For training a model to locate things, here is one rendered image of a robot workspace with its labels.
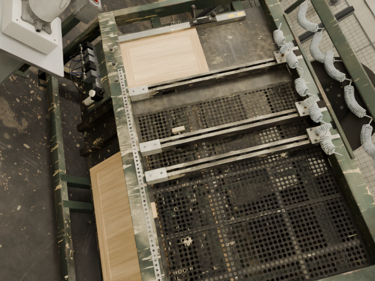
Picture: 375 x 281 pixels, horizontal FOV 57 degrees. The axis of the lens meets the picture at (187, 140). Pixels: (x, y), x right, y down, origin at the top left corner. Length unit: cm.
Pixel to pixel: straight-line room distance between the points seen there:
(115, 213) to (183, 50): 124
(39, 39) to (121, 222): 124
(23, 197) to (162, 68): 131
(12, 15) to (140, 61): 86
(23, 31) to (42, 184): 114
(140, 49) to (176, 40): 27
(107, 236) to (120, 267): 24
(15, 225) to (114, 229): 63
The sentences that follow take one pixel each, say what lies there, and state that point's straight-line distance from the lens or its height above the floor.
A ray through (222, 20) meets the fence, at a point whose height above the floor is 154.
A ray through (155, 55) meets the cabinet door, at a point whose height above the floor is 108.
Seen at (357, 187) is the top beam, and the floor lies 188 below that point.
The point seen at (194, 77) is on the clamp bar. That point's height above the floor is 129.
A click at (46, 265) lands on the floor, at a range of 262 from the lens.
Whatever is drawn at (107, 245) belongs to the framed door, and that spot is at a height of 33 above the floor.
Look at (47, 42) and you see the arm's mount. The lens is 221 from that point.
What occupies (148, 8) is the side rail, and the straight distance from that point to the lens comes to 281.
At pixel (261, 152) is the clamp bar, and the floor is 150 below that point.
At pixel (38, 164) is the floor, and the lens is 282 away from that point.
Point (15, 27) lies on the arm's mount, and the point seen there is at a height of 82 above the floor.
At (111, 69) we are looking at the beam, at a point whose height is 84.
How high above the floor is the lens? 213
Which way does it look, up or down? 27 degrees down
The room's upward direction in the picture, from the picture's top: 62 degrees clockwise
